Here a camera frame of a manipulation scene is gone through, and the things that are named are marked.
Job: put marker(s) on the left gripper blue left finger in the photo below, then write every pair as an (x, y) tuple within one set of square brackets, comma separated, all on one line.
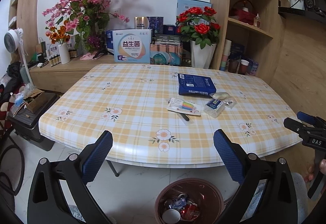
[(93, 156)]

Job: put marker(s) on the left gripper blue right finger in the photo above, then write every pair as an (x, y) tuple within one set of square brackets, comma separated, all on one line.
[(231, 154)]

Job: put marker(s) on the clear plastic floss box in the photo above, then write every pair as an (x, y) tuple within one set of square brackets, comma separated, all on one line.
[(214, 108)]

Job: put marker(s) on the yellowish plastic wrapper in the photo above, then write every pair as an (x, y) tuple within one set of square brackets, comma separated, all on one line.
[(220, 95)]

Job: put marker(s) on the crushed red cola can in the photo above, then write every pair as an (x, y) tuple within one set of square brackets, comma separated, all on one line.
[(189, 212)]

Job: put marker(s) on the crushed blue drink can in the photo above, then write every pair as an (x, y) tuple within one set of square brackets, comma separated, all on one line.
[(177, 203)]

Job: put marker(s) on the maroon trash bin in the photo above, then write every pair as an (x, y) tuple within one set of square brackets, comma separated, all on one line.
[(201, 192)]

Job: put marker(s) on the right hand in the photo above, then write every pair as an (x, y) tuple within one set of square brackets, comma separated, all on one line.
[(313, 170)]

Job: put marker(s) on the small clear plastic bag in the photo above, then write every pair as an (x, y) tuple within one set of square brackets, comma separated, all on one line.
[(230, 102)]

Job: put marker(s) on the small black marker cap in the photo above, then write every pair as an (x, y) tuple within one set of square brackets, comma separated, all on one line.
[(185, 117)]

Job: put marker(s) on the black storage box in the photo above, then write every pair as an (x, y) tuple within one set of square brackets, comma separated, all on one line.
[(26, 123)]

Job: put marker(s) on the colourful marker blister pack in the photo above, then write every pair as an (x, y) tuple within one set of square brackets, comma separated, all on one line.
[(183, 107)]

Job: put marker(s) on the yellow plaid tablecloth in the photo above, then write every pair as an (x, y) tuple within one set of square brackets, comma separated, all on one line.
[(130, 101)]

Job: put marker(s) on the blue luckin coffee box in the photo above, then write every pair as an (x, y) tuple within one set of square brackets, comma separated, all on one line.
[(195, 85)]

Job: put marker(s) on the small blue carton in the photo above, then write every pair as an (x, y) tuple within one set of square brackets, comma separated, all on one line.
[(253, 67)]

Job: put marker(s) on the red white paper cup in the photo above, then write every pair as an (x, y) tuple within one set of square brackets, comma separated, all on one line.
[(243, 67)]

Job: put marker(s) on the stack of pastel cups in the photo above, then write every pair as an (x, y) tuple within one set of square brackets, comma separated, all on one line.
[(226, 52)]

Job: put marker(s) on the orange flower white vase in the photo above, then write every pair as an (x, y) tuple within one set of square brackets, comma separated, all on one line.
[(61, 45)]

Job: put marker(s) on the wooden shelf unit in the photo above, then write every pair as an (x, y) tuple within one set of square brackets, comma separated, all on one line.
[(290, 50)]

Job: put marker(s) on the striped teal gift box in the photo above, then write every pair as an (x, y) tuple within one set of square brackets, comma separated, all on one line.
[(166, 54)]

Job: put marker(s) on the white blue probiotics box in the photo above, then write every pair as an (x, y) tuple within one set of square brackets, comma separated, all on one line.
[(130, 45)]

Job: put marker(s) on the red rose bouquet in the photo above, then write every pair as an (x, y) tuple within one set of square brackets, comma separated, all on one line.
[(198, 25)]

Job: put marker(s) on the red basket on shelf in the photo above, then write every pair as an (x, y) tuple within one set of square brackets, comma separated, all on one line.
[(243, 11)]

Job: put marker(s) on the small white desk fan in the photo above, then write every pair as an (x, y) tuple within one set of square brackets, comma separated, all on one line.
[(13, 40)]

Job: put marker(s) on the pink cherry blossom bouquet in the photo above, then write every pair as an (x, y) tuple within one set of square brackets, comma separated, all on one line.
[(83, 19)]

